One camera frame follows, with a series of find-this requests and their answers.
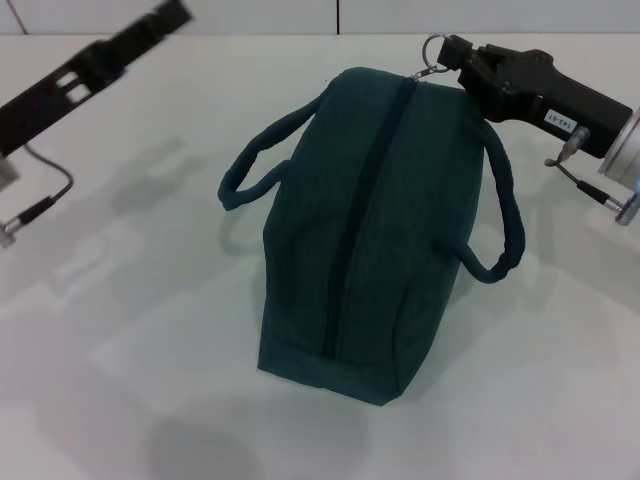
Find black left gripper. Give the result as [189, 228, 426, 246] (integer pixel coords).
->
[0, 0, 195, 157]

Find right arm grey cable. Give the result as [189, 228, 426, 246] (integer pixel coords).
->
[544, 127, 640, 226]

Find left arm grey cable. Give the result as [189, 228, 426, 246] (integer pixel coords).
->
[0, 143, 76, 250]

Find dark teal lunch bag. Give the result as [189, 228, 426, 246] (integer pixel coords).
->
[215, 32, 526, 409]

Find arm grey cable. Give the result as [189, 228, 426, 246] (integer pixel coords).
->
[544, 127, 640, 226]
[0, 143, 76, 250]

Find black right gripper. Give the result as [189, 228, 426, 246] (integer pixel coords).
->
[436, 34, 632, 160]

